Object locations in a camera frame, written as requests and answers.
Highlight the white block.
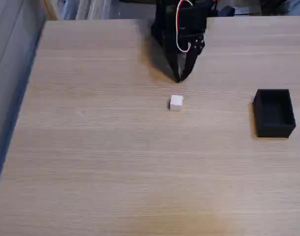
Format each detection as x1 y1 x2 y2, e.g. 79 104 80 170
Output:
169 94 184 112

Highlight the black open box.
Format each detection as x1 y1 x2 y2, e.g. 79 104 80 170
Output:
252 88 297 139

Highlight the small black device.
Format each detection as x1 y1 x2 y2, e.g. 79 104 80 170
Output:
218 5 236 18

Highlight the pale hanging fabric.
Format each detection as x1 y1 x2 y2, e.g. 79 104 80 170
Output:
61 0 121 20

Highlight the light blue cloth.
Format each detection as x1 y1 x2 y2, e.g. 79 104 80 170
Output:
286 0 300 16

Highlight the light wooden post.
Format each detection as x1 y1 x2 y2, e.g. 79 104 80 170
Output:
40 0 61 21

